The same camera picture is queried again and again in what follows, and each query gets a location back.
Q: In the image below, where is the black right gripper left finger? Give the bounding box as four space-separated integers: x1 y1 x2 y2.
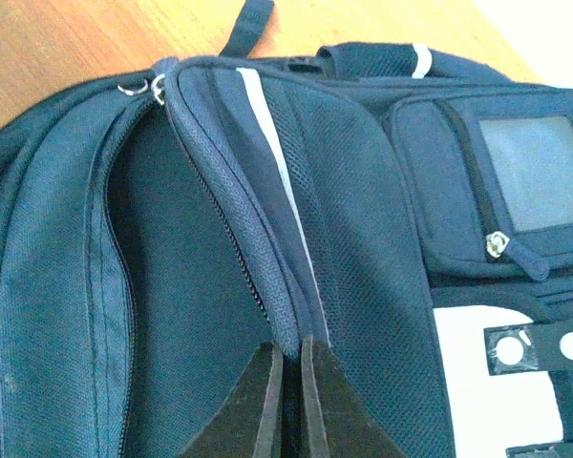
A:
180 343 284 458

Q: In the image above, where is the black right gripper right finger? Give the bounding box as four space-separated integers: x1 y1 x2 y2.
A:
301 337 404 458

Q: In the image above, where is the navy blue backpack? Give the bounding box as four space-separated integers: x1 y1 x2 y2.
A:
0 1 573 457

